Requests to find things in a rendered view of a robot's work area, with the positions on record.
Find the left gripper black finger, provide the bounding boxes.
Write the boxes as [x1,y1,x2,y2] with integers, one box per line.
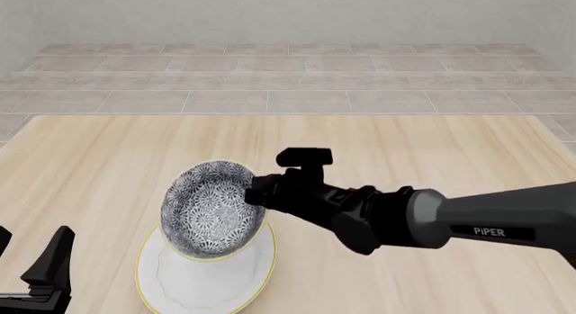
[0,225,14,258]
[21,225,77,295]

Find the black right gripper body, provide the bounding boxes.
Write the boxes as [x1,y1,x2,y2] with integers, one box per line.
[250,168,299,221]

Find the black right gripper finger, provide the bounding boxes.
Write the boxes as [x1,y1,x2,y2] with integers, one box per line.
[243,186,267,208]

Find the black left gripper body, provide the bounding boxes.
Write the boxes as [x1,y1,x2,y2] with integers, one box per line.
[0,286,74,314]

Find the black patterned bowl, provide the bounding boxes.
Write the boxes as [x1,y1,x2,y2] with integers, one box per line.
[159,158,268,263]

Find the white plate with yellow rim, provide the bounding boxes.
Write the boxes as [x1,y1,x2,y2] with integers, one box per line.
[135,221,277,310]

